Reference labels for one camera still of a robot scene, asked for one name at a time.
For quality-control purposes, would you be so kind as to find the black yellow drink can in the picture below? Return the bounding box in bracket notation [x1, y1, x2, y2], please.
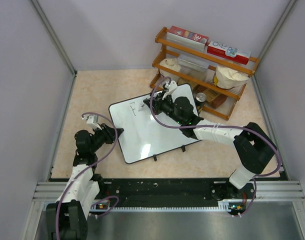
[194, 92, 207, 113]

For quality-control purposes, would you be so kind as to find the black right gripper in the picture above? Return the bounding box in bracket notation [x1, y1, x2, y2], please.
[145, 90, 184, 126]

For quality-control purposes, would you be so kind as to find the red white box right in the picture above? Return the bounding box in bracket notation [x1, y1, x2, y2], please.
[207, 40, 251, 65]

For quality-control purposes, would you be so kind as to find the grey cable duct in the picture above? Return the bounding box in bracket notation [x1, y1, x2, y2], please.
[43, 199, 246, 213]

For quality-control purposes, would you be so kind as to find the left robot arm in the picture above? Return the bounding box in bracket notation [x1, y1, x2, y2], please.
[46, 123, 124, 240]

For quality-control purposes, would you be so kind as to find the white paper bag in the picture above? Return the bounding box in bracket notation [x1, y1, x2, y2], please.
[159, 58, 181, 83]
[213, 65, 249, 90]

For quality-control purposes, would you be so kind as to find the clear plastic box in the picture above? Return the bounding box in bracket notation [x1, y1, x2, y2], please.
[177, 54, 210, 73]

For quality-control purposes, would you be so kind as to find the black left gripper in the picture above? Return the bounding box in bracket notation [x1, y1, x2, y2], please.
[89, 123, 124, 153]

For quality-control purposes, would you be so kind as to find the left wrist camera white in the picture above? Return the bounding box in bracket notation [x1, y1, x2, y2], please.
[81, 113, 101, 129]

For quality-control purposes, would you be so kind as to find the red white box left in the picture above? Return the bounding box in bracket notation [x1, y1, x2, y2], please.
[166, 26, 209, 52]

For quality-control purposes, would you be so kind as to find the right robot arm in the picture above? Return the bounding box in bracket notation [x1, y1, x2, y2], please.
[143, 91, 278, 198]

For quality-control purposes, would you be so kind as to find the white paper bag left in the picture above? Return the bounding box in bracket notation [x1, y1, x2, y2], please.
[159, 58, 181, 83]

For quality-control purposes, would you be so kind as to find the orange wooden shelf rack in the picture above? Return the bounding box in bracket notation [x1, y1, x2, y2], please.
[149, 27, 261, 121]

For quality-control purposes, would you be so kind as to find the white paper bag right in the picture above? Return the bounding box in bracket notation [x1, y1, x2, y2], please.
[213, 65, 249, 90]

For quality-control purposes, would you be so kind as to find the red white box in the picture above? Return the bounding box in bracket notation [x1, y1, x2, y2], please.
[166, 26, 209, 52]
[207, 40, 251, 65]

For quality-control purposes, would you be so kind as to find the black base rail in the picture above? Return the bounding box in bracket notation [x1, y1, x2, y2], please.
[48, 177, 288, 208]

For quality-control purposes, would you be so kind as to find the white whiteboard black frame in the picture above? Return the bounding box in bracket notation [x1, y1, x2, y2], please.
[108, 94, 197, 164]

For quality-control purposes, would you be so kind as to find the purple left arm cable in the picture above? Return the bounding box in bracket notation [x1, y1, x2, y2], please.
[54, 112, 120, 240]

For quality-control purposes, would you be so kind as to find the brown scouring pad pack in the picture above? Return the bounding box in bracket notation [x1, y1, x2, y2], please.
[192, 85, 228, 109]

